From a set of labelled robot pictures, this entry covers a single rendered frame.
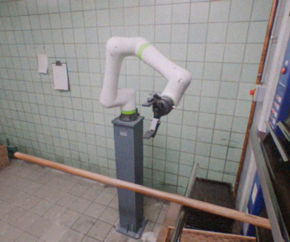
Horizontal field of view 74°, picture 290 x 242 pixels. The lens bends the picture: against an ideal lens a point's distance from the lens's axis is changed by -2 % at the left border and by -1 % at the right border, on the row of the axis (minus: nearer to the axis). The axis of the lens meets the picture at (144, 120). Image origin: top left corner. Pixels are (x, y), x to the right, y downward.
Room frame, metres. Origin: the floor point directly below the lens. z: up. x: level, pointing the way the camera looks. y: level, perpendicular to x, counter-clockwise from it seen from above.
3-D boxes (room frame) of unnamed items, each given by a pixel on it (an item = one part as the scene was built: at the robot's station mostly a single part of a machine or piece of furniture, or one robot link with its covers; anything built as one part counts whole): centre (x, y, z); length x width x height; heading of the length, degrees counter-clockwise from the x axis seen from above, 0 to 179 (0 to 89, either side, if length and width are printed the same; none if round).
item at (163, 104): (0.87, -0.06, 1.48); 0.09 x 0.07 x 0.08; 158
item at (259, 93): (1.31, -0.79, 1.46); 0.10 x 0.07 x 0.10; 158
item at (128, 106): (1.49, 0.15, 1.36); 0.16 x 0.13 x 0.19; 124
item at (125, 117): (1.55, 0.11, 1.23); 0.26 x 0.15 x 0.06; 157
